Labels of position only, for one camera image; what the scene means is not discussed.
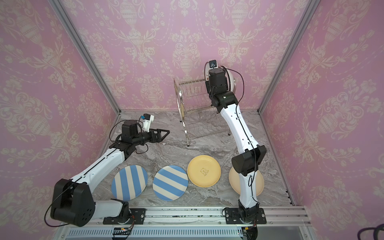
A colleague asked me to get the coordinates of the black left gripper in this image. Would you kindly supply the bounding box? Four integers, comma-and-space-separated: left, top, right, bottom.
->
131, 128, 170, 147

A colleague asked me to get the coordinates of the white floral plate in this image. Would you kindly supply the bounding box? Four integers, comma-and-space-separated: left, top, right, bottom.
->
227, 69, 237, 94

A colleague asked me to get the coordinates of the silver metal dish rack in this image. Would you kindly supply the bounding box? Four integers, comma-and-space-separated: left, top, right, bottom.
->
174, 79, 231, 147

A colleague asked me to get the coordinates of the yellow plate with bear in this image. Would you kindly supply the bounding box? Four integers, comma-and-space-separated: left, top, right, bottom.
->
187, 155, 221, 188

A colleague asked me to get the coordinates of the beige plain plate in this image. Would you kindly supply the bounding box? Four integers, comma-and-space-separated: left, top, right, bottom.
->
229, 167, 265, 196

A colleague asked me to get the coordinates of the red rimmed white plate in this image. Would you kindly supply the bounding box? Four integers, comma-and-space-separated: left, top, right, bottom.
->
204, 62, 236, 93

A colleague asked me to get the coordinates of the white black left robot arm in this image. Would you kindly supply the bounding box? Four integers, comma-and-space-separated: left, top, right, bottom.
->
45, 120, 170, 227

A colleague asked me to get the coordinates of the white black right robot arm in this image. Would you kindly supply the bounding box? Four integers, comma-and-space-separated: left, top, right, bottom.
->
204, 62, 267, 224

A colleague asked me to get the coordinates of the blue striped plate centre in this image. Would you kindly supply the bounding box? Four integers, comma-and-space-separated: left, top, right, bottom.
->
153, 165, 189, 202

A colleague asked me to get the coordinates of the blue striped plate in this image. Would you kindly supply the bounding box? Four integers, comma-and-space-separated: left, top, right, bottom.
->
111, 165, 148, 201
153, 165, 189, 202

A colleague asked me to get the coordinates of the blue striped plate left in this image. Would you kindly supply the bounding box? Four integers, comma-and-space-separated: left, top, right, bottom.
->
111, 165, 148, 201

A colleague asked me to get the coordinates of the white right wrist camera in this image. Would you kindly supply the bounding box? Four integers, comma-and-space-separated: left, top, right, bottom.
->
209, 60, 218, 69

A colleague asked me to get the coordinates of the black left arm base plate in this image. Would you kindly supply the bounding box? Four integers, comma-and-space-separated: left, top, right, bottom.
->
103, 208, 146, 225

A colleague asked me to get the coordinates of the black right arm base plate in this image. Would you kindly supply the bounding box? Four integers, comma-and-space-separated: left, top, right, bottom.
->
222, 207, 267, 225

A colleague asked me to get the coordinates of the aluminium corner post right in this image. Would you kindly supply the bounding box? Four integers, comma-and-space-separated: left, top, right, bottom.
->
258, 0, 321, 115

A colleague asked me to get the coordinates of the aluminium corner post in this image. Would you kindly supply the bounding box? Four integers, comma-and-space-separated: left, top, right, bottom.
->
258, 0, 321, 115
48, 0, 121, 115

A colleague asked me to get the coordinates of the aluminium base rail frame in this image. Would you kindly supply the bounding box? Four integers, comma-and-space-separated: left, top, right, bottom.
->
53, 206, 316, 240

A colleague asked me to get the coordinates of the aluminium corner post left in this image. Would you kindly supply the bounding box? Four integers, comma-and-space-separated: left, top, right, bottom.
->
48, 0, 121, 115

